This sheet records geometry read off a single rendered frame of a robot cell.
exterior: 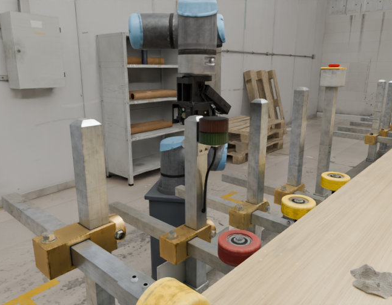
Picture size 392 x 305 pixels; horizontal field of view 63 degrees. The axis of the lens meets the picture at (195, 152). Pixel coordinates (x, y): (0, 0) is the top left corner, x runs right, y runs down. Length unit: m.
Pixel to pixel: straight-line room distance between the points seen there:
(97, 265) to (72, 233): 0.09
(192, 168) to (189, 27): 0.31
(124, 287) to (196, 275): 0.38
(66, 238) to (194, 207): 0.29
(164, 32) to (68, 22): 2.71
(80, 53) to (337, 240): 3.20
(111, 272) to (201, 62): 0.48
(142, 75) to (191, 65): 3.28
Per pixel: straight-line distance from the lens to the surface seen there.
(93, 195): 0.53
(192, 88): 0.75
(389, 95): 2.28
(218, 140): 0.63
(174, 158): 1.59
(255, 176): 0.90
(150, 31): 0.89
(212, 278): 0.88
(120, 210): 0.88
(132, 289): 0.43
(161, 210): 1.66
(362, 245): 0.69
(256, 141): 0.87
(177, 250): 0.69
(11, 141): 3.32
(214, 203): 0.97
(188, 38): 0.75
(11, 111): 3.29
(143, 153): 4.13
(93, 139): 0.51
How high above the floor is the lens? 1.22
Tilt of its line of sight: 15 degrees down
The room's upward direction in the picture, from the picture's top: straight up
